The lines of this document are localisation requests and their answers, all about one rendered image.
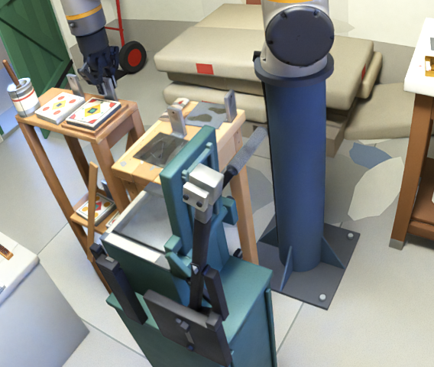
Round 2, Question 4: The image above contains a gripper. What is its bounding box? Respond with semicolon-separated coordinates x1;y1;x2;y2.
74;28;121;102

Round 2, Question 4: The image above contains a dark grey link bar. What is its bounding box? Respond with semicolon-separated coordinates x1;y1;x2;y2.
188;216;218;313

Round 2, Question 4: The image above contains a patterned tile with yellow diamond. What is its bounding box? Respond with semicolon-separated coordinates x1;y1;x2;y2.
65;97;123;130

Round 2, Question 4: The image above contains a red hand truck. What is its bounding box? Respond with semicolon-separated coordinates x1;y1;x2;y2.
103;0;148;74

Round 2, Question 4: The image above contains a white tile with red dots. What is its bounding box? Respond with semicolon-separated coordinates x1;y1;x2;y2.
34;91;86;125

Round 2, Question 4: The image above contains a brown wooden rack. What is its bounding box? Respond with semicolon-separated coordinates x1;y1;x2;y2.
15;86;146;296

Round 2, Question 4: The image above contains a beige cement sack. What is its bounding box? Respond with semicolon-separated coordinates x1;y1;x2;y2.
153;2;375;84
162;50;384;125
326;81;434;141

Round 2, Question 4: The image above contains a white tile with coloured diamonds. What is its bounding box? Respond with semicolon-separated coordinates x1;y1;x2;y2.
76;192;118;222

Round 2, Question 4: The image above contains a white patterned tile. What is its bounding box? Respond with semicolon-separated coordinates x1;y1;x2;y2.
105;209;123;231

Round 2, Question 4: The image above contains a light wooden side bench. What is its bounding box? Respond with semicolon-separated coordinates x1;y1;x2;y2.
111;98;261;265

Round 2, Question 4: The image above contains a grey knurled press lever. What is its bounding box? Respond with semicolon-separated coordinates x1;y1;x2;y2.
181;125;268;223

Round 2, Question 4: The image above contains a grey framed press lid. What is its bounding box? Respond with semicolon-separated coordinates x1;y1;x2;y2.
105;182;173;268

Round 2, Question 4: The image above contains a teal cement press body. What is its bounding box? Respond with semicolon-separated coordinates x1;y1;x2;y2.
99;124;279;367

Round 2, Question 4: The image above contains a green wooden door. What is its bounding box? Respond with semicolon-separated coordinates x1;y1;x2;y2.
0;0;76;141

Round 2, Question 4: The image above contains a white paint tin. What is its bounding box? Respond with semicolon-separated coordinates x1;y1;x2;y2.
6;76;41;118

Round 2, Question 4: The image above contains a dark grey flat bar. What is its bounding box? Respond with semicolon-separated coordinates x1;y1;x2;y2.
200;266;230;323
89;242;150;326

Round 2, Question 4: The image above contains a grey white counter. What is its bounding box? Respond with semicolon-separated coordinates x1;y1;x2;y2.
0;216;91;367

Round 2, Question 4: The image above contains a dark grey hinged plate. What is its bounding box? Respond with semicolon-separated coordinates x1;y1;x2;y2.
142;289;234;367

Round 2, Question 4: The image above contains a white topped brown table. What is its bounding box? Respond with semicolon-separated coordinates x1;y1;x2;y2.
390;16;434;250

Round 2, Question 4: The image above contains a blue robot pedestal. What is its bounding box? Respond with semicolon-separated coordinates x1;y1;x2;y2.
252;51;361;310

